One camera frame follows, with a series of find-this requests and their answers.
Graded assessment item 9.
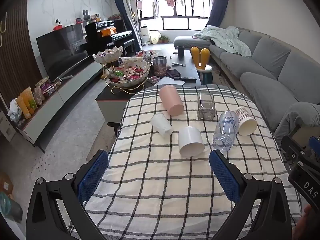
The white television cabinet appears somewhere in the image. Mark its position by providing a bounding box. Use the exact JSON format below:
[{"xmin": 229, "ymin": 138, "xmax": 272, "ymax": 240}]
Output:
[{"xmin": 15, "ymin": 60, "xmax": 110, "ymax": 153}]

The white crumpled cloth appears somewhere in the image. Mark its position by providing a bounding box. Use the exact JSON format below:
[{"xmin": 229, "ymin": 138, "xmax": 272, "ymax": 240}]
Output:
[{"xmin": 7, "ymin": 99, "xmax": 24, "ymax": 123}]

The white air purifier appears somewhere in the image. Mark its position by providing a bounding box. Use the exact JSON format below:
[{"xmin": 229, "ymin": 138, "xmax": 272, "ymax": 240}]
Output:
[{"xmin": 140, "ymin": 26, "xmax": 150, "ymax": 46}]

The cardboard box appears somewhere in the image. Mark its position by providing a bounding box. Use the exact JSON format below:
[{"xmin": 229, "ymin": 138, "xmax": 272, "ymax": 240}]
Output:
[{"xmin": 0, "ymin": 172, "xmax": 14, "ymax": 200}]

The person's right hand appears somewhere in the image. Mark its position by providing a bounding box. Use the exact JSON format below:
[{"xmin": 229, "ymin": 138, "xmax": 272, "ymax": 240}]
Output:
[{"xmin": 292, "ymin": 204, "xmax": 320, "ymax": 240}]

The teal bag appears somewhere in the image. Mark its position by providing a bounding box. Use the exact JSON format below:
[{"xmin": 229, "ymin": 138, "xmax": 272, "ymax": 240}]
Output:
[{"xmin": 0, "ymin": 192, "xmax": 23, "ymax": 220}]

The white round lamp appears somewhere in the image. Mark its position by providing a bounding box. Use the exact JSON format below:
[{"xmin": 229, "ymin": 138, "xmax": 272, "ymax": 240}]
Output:
[{"xmin": 149, "ymin": 31, "xmax": 161, "ymax": 45}]

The purple snack bag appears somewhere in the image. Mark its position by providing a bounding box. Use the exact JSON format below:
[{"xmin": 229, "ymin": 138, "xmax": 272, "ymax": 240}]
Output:
[{"xmin": 37, "ymin": 77, "xmax": 54, "ymax": 93}]

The yellow rabbit ear stool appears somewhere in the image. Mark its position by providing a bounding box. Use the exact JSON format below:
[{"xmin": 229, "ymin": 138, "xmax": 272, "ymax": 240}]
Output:
[{"xmin": 191, "ymin": 46, "xmax": 213, "ymax": 84}]

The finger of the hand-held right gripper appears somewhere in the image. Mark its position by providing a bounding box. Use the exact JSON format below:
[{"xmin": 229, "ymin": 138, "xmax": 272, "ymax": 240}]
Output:
[
  {"xmin": 281, "ymin": 135, "xmax": 316, "ymax": 171},
  {"xmin": 309, "ymin": 136, "xmax": 320, "ymax": 155}
]

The black television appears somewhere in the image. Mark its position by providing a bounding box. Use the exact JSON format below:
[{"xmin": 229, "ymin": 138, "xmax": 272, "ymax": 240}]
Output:
[{"xmin": 36, "ymin": 25, "xmax": 89, "ymax": 80}]

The grey cloth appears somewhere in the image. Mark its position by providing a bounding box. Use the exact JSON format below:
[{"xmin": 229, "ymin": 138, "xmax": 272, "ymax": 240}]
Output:
[{"xmin": 274, "ymin": 102, "xmax": 320, "ymax": 145}]

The checked white tablecloth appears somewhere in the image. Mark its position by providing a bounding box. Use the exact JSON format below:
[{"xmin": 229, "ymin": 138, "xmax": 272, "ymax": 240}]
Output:
[{"xmin": 69, "ymin": 84, "xmax": 304, "ymax": 240}]

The clear plastic bottle blue print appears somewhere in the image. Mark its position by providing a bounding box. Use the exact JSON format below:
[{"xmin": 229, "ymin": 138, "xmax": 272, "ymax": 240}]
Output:
[{"xmin": 212, "ymin": 110, "xmax": 239, "ymax": 152}]

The white paper sheet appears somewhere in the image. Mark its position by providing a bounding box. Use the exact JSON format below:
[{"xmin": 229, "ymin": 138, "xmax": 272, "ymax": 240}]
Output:
[{"xmin": 156, "ymin": 77, "xmax": 186, "ymax": 86}]

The clear square glass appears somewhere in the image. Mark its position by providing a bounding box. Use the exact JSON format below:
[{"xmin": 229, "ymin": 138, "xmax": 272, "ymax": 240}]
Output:
[{"xmin": 197, "ymin": 92, "xmax": 216, "ymax": 120}]

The clear jar with nuts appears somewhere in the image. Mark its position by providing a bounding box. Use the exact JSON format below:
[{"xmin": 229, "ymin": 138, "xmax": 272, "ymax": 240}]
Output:
[{"xmin": 152, "ymin": 56, "xmax": 167, "ymax": 77}]

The black piano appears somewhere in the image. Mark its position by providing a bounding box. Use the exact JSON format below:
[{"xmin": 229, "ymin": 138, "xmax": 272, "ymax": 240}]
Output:
[{"xmin": 85, "ymin": 19, "xmax": 133, "ymax": 55}]

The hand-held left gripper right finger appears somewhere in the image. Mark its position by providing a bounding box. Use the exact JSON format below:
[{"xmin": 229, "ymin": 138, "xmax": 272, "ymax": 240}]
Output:
[{"xmin": 209, "ymin": 149, "xmax": 293, "ymax": 240}]

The tiered white snack bowl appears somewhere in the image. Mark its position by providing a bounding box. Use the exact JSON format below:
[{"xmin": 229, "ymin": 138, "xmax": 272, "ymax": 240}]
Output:
[{"xmin": 92, "ymin": 46, "xmax": 150, "ymax": 94}]

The blue curtain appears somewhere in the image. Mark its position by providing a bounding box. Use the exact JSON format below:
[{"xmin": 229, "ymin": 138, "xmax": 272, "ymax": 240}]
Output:
[
  {"xmin": 206, "ymin": 0, "xmax": 230, "ymax": 28},
  {"xmin": 111, "ymin": 0, "xmax": 140, "ymax": 53}
]

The dark coffee table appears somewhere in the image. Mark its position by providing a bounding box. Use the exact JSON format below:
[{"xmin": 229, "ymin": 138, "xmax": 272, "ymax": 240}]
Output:
[{"xmin": 96, "ymin": 50, "xmax": 202, "ymax": 130}]

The grey sofa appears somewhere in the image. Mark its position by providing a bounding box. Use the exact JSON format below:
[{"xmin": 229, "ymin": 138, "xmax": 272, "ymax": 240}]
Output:
[{"xmin": 173, "ymin": 27, "xmax": 320, "ymax": 135}]

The light green blanket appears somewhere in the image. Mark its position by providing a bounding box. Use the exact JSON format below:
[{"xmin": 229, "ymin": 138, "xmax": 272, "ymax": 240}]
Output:
[{"xmin": 194, "ymin": 25, "xmax": 252, "ymax": 58}]

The pink cup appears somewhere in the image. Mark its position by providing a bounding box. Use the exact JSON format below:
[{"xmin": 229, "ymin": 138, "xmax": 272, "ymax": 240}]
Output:
[{"xmin": 159, "ymin": 85, "xmax": 185, "ymax": 117}]

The orange snack packet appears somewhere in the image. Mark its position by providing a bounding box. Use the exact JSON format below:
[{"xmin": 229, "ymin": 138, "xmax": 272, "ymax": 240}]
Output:
[{"xmin": 20, "ymin": 87, "xmax": 38, "ymax": 119}]

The patterned paper cup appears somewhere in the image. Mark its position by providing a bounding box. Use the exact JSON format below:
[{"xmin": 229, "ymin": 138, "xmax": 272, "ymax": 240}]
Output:
[{"xmin": 234, "ymin": 106, "xmax": 258, "ymax": 137}]

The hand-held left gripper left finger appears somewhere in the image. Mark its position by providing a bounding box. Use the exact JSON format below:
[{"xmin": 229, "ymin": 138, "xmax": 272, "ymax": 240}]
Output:
[{"xmin": 25, "ymin": 149, "xmax": 109, "ymax": 240}]

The black piano bench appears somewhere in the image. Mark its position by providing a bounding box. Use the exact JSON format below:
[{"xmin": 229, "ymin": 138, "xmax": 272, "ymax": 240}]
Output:
[{"xmin": 122, "ymin": 39, "xmax": 135, "ymax": 57}]

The translucent white plastic cup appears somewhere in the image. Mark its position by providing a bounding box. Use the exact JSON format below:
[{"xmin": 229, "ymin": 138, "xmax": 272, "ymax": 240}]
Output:
[{"xmin": 150, "ymin": 113, "xmax": 174, "ymax": 136}]

